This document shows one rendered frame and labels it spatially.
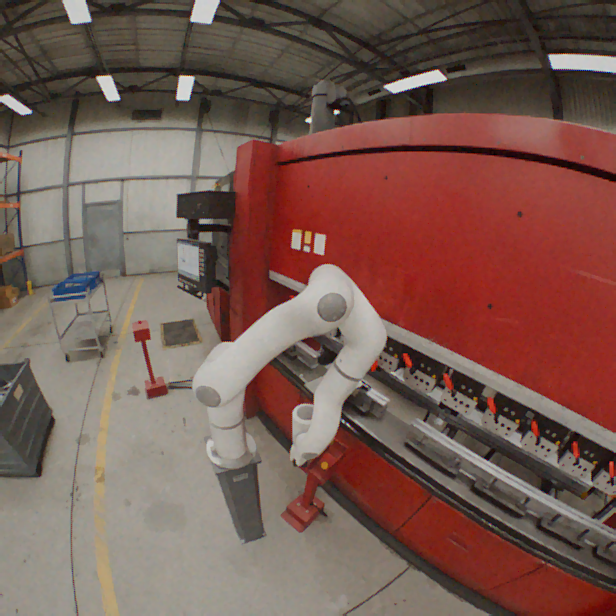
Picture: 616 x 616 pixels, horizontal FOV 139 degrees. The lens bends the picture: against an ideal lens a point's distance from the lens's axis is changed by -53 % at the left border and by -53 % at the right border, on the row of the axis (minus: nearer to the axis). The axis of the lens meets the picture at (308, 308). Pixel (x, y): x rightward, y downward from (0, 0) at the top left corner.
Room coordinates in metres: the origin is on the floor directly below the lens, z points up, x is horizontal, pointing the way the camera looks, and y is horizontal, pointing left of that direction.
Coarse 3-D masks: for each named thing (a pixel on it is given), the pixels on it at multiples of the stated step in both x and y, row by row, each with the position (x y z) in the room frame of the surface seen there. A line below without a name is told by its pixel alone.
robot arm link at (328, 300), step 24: (312, 288) 0.46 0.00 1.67; (336, 288) 0.45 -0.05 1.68; (288, 312) 0.48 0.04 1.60; (312, 312) 0.44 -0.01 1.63; (336, 312) 0.43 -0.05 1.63; (240, 336) 0.53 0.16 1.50; (264, 336) 0.50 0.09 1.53; (288, 336) 0.49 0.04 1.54; (216, 360) 0.48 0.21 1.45; (240, 360) 0.49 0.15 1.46; (264, 360) 0.50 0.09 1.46; (192, 384) 0.46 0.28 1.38; (216, 384) 0.45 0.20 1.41; (240, 384) 0.47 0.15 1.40
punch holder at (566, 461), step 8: (576, 432) 0.30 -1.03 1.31; (568, 440) 0.32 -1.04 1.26; (576, 440) 0.27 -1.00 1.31; (584, 440) 0.25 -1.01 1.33; (592, 440) 0.23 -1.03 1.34; (568, 448) 0.28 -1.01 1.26; (584, 448) 0.23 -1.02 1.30; (592, 448) 0.21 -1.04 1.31; (600, 448) 0.18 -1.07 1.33; (560, 456) 0.29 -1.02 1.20; (568, 456) 0.26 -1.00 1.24; (584, 456) 0.21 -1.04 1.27; (592, 456) 0.19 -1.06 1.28; (600, 456) 0.17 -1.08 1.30; (560, 464) 0.26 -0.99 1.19; (568, 464) 0.24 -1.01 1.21; (584, 464) 0.19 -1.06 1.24; (592, 464) 0.17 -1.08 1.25; (568, 472) 0.22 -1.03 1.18; (576, 472) 0.19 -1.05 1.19; (584, 472) 0.17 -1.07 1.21
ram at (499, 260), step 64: (320, 192) 1.38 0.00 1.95; (384, 192) 1.07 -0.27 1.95; (448, 192) 0.86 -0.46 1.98; (512, 192) 0.68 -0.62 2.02; (576, 192) 0.52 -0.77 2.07; (320, 256) 1.34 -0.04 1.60; (384, 256) 1.04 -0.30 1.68; (448, 256) 0.83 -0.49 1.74; (512, 256) 0.66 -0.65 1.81; (576, 256) 0.49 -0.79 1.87; (448, 320) 0.78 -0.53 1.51; (512, 320) 0.61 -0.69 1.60; (576, 320) 0.45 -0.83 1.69; (576, 384) 0.37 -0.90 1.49
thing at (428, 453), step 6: (414, 438) 0.74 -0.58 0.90; (408, 444) 0.71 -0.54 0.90; (414, 444) 0.70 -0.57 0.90; (420, 444) 0.70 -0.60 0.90; (414, 450) 0.68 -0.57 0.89; (420, 450) 0.66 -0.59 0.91; (426, 450) 0.66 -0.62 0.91; (432, 450) 0.65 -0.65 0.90; (426, 456) 0.63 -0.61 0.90; (432, 456) 0.62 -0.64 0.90; (438, 456) 0.62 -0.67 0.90; (432, 462) 0.60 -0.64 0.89; (438, 462) 0.58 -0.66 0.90; (444, 462) 0.58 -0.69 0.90; (444, 468) 0.55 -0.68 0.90; (450, 468) 0.54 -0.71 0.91; (456, 468) 0.53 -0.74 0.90; (450, 474) 0.52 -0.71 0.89; (456, 474) 0.50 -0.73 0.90
